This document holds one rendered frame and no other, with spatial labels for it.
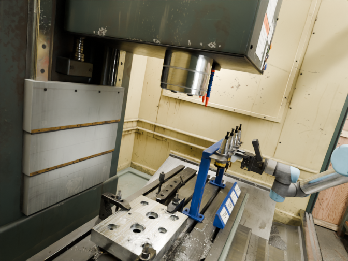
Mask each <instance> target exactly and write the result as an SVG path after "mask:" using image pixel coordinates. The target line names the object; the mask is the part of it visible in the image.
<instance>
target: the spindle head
mask: <svg viewBox="0 0 348 261"><path fill-rule="evenodd" d="M282 1H283V0H278V1H277V4H276V7H275V11H274V15H273V21H274V25H275V22H276V21H278V19H279V18H278V16H279V12H280V9H281V5H282ZM268 4H269V0H66V2H65V15H64V31H65V32H64V33H65V34H68V35H72V36H76V37H79V38H82V39H86V40H89V41H92V42H96V43H98V44H102V45H105V46H109V47H112V48H115V49H119V50H123V51H126V52H129V53H132V54H135V55H142V56H148V57H154V58H158V59H164V55H165V50H177V51H184V52H189V53H195V54H199V55H203V56H206V57H209V58H212V59H213V63H216V64H218V65H220V66H221V68H222V69H228V70H234V71H241V72H245V73H251V74H257V75H261V74H262V71H261V69H260V68H261V65H262V62H263V58H264V54H265V50H266V46H268V47H269V45H268V41H267V40H266V43H265V47H264V51H263V55H262V59H261V60H260V59H259V58H258V56H257V54H256V53H255V52H256V48H257V44H258V40H259V36H260V32H261V30H262V25H263V21H264V17H265V14H266V15H267V13H266V11H267V7H268Z"/></svg>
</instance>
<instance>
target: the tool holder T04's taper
mask: <svg viewBox="0 0 348 261"><path fill-rule="evenodd" d="M228 146H229V139H225V138H224V139H223V141H222V143H221V146H220V148H219V150H218V152H219V153H221V154H224V155H227V154H228Z"/></svg>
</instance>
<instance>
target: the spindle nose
mask: <svg viewBox="0 0 348 261"><path fill-rule="evenodd" d="M212 64H213V59H212V58H209V57H206V56H203V55H199V54H195V53H189V52H184V51H177V50H165V55H164V61H163V67H162V73H161V79H160V88H162V89H165V90H169V91H174V92H178V93H183V94H189V95H195V96H205V93H206V90H207V87H208V82H209V78H210V73H211V68H212Z"/></svg>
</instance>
